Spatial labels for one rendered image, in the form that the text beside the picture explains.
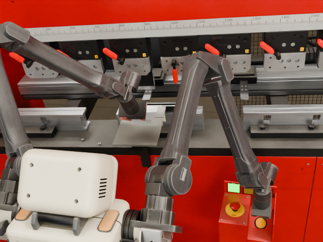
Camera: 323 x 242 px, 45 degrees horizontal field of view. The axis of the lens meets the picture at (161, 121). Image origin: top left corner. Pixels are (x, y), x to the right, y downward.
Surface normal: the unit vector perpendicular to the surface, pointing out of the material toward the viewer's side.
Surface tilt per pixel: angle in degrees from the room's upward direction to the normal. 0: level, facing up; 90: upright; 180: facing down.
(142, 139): 0
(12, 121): 62
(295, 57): 90
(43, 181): 47
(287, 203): 90
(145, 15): 90
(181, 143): 57
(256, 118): 90
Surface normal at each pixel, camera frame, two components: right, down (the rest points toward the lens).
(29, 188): -0.25, -0.11
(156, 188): -0.72, -0.27
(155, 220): -0.04, -0.27
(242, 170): -0.63, 0.40
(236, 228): -0.26, 0.59
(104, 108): -0.11, -0.80
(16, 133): 0.58, -0.23
